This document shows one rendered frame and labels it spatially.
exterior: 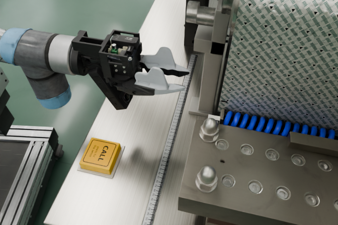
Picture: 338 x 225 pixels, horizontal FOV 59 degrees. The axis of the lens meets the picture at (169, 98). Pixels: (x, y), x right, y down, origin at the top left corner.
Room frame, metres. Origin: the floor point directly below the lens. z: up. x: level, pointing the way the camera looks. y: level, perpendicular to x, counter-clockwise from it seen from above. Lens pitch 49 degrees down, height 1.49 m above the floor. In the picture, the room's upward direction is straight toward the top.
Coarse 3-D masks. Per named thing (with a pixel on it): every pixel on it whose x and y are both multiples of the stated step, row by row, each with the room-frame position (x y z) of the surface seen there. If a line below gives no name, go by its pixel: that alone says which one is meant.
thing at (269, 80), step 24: (240, 48) 0.37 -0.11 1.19; (264, 48) 0.36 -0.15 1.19; (288, 48) 0.35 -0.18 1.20; (240, 72) 0.37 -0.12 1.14; (264, 72) 0.36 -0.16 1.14; (288, 72) 0.35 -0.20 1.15; (312, 72) 0.34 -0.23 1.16; (336, 72) 0.33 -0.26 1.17; (240, 96) 0.36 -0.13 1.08; (264, 96) 0.35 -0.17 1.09; (288, 96) 0.35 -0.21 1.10; (312, 96) 0.34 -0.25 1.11; (336, 96) 0.33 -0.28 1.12; (288, 120) 0.34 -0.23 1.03; (312, 120) 0.33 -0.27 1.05; (336, 120) 0.32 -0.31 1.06
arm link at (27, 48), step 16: (16, 32) 0.46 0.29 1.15; (32, 32) 0.46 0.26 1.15; (48, 32) 0.47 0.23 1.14; (0, 48) 0.44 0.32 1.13; (16, 48) 0.43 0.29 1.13; (32, 48) 0.43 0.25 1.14; (48, 48) 0.43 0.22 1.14; (16, 64) 0.43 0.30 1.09; (32, 64) 0.42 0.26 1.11; (48, 64) 0.41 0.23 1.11
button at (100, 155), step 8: (88, 144) 0.35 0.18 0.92; (96, 144) 0.35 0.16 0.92; (104, 144) 0.35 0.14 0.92; (112, 144) 0.35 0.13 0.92; (88, 152) 0.33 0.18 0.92; (96, 152) 0.33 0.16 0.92; (104, 152) 0.33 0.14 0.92; (112, 152) 0.33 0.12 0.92; (80, 160) 0.31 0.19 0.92; (88, 160) 0.31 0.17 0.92; (96, 160) 0.31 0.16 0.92; (104, 160) 0.31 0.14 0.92; (112, 160) 0.31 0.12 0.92; (88, 168) 0.30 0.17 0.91; (96, 168) 0.30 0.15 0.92; (104, 168) 0.29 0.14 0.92; (112, 168) 0.30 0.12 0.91
